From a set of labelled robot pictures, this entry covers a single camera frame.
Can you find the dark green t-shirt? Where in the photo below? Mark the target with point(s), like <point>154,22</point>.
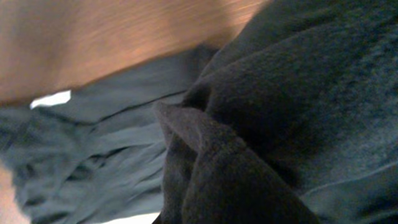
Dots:
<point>294,121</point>

